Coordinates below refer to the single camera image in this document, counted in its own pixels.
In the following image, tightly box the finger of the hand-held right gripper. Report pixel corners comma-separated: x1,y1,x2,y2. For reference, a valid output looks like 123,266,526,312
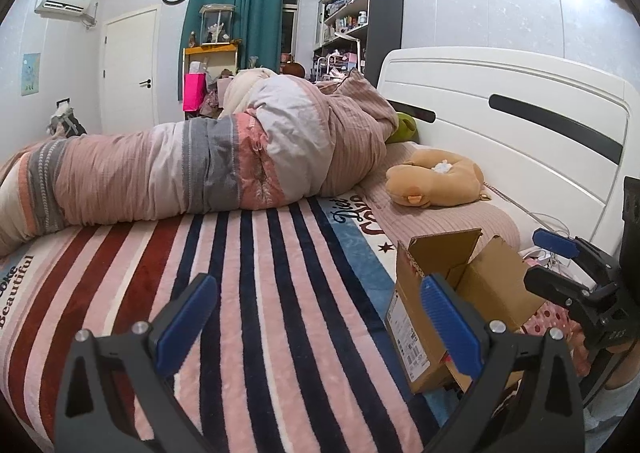
523,265,608,336
531,228,615,286

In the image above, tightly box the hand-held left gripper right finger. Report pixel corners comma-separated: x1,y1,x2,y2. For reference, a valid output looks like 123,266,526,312
419,274,586,453

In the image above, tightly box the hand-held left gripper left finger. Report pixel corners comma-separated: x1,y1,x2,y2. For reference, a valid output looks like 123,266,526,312
54,273,219,453

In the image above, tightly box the cardboard box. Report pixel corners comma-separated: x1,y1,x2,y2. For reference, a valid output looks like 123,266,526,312
384,228,548,395

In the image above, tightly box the person's right forearm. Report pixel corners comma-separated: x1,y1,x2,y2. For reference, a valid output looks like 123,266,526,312
582,350,640,453

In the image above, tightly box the pink polka dot cloth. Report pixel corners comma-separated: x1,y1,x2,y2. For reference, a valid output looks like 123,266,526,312
522,300,593,379

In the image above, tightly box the striped blanket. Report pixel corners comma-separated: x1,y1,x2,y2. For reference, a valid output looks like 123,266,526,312
0,193,451,453

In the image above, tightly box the tan plush toy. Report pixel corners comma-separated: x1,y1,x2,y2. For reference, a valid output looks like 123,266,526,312
385,149,485,208

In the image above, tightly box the rolled pink grey duvet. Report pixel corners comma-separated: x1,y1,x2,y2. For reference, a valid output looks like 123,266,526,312
0,68,401,259

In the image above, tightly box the white bed headboard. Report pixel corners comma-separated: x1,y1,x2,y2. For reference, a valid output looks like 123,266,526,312
376,47,640,259

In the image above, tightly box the green plush toy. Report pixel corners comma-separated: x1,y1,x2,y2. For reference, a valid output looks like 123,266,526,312
385,112,420,144

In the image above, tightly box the pink bag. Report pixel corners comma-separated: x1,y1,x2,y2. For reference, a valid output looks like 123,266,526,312
183,73,207,112

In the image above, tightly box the grey backpack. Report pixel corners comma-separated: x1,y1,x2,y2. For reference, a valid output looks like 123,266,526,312
48,103,87,138

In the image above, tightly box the white door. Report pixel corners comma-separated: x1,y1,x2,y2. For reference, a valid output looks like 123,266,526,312
101,5,160,136

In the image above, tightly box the yellow shelf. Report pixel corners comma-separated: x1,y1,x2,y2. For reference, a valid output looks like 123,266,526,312
182,44,240,84

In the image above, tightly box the dark bookshelf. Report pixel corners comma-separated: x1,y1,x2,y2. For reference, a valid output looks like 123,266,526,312
312,0,405,86

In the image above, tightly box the glass display case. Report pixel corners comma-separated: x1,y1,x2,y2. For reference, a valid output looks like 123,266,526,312
200,4,236,46

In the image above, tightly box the teal curtain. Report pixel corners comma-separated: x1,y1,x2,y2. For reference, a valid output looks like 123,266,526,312
177,0,286,101

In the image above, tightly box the window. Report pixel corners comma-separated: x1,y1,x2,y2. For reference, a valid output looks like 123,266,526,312
280,0,303,56

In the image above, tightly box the small blue wall poster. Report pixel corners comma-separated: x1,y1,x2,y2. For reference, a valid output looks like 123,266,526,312
21,53,41,97

